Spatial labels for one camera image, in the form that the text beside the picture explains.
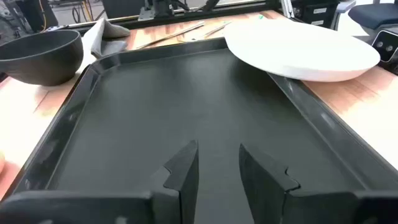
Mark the white round plate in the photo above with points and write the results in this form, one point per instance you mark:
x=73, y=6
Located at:
x=295, y=49

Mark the black plastic serving tray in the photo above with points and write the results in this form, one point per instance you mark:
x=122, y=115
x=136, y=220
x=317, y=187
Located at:
x=186, y=109

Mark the dark blue office chair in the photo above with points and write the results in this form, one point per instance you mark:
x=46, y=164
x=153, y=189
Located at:
x=373, y=15

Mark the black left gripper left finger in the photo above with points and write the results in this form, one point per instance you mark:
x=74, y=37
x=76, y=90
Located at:
x=186, y=186

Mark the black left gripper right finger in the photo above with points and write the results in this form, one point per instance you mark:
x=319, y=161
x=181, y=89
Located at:
x=261, y=193

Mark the grey cloth napkin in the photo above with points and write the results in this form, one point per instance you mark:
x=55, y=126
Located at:
x=102, y=34

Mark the black equipment box white labels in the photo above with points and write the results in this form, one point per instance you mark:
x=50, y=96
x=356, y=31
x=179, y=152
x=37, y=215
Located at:
x=314, y=12

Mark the black equipment cart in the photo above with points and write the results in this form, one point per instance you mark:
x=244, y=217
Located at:
x=34, y=12

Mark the black bowl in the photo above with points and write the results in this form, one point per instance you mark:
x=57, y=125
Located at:
x=40, y=59

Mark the black aluminium table frame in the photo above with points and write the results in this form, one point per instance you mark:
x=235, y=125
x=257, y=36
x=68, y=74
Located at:
x=186, y=17

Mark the black depth camera box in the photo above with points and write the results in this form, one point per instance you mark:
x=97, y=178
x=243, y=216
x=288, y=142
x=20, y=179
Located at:
x=385, y=46

